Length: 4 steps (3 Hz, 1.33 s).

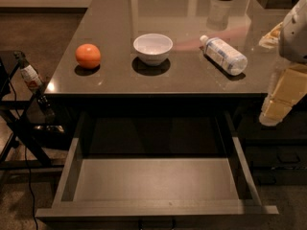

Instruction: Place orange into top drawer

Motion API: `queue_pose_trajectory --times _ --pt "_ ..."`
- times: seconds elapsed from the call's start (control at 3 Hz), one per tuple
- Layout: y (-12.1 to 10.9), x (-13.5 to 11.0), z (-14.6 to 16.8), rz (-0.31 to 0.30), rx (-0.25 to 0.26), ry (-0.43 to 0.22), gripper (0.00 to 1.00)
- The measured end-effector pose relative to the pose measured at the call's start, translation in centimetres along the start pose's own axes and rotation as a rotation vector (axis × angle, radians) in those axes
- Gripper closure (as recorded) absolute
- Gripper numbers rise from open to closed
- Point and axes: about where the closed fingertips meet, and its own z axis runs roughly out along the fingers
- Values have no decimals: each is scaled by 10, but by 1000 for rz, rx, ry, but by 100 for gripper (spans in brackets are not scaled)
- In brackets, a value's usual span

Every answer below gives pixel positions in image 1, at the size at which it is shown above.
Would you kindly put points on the open grey top drawer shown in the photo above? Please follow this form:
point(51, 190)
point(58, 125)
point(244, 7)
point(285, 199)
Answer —
point(140, 172)

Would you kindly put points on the orange fruit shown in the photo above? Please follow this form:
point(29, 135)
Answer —
point(88, 56)

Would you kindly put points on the white bowl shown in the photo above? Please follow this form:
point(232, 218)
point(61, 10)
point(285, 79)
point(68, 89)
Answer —
point(152, 49)

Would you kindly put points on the black side stand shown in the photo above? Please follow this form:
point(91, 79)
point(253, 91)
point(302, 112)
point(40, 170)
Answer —
point(31, 119)

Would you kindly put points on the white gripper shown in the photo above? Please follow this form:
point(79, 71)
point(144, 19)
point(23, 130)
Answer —
point(295, 35)

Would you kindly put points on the clear plastic water bottle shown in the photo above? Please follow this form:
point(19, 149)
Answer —
point(225, 56)

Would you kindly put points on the spray bottle with label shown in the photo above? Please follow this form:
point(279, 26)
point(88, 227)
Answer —
point(28, 73)

